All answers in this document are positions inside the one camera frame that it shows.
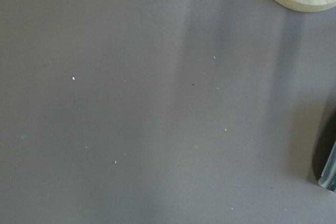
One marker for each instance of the steel ice scoop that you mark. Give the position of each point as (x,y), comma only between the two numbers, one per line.
(327,179)

